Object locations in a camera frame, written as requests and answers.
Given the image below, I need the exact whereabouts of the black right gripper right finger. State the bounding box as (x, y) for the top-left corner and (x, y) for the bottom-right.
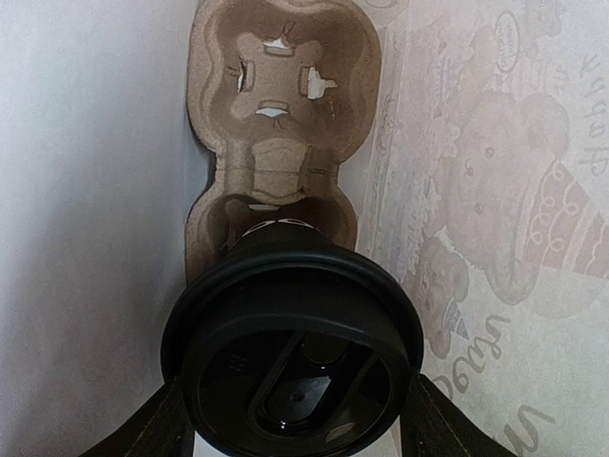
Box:
(400, 371), (514, 457)

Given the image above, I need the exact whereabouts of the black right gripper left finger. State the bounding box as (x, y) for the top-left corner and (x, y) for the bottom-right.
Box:
(83, 378), (194, 457)

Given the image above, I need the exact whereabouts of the black plastic cup lid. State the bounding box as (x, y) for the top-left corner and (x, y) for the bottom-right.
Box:
(160, 248), (423, 456)

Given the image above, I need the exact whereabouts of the black paper coffee cup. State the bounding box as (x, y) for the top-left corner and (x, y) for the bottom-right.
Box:
(223, 218), (348, 262)

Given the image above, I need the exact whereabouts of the white paper takeout bag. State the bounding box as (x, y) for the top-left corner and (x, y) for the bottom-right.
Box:
(1, 1), (608, 456)

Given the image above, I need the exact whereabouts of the brown cardboard cup carrier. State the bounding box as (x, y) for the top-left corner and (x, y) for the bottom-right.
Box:
(186, 1), (382, 280)

